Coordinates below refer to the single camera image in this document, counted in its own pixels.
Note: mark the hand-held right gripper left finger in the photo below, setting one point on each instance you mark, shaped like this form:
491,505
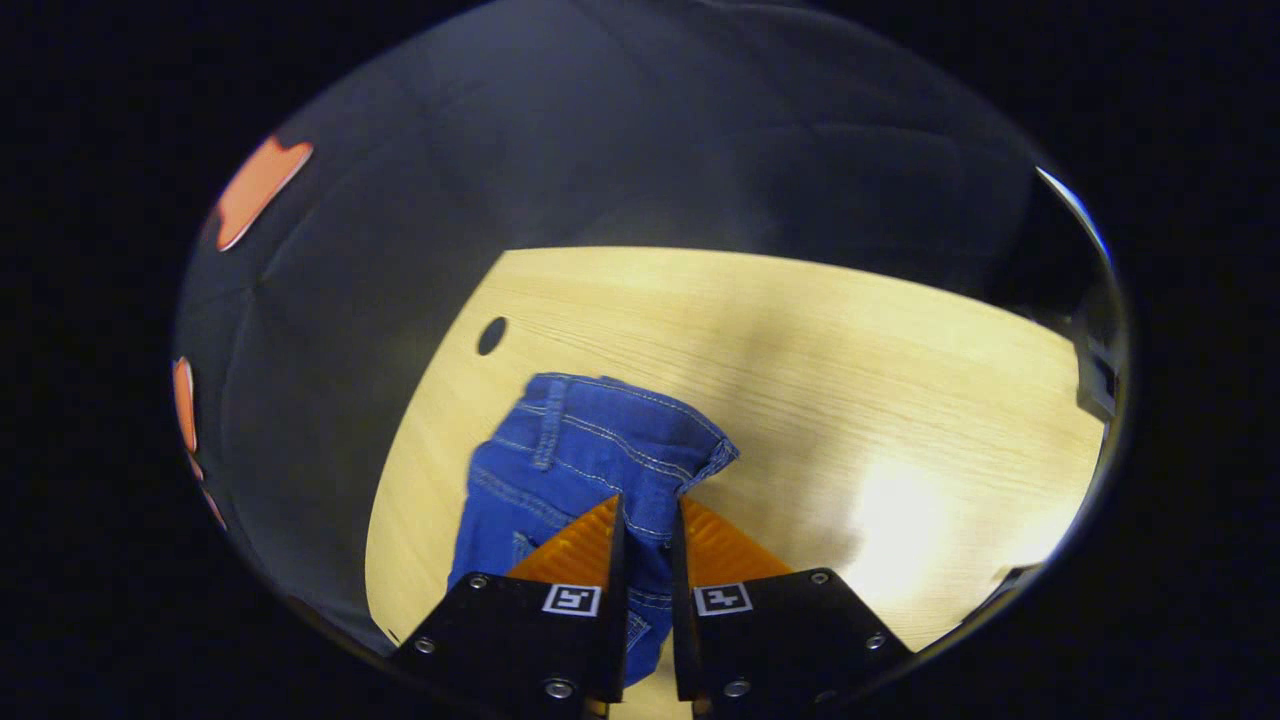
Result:
615,600

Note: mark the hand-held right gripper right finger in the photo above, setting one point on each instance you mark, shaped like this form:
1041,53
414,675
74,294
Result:
682,600

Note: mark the blue denim jeans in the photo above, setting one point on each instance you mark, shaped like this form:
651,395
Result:
570,450

